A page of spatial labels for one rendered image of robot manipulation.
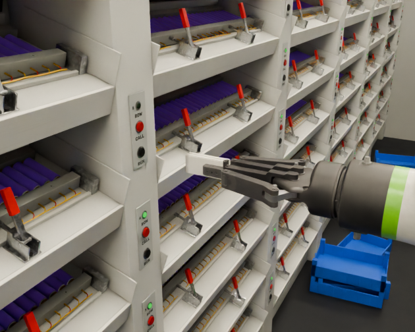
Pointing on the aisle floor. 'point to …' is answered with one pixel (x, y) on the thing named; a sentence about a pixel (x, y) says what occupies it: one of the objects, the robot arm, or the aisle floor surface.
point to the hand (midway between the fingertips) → (207, 166)
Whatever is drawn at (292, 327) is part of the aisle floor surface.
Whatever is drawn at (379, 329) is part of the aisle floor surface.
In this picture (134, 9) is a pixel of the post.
